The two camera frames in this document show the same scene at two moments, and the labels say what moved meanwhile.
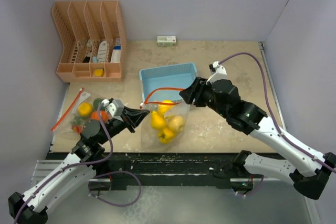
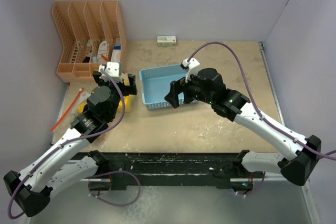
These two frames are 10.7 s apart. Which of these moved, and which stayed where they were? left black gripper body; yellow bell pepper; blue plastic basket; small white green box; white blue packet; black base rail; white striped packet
Moved: left black gripper body; yellow bell pepper
Stayed: black base rail; white striped packet; blue plastic basket; white blue packet; small white green box
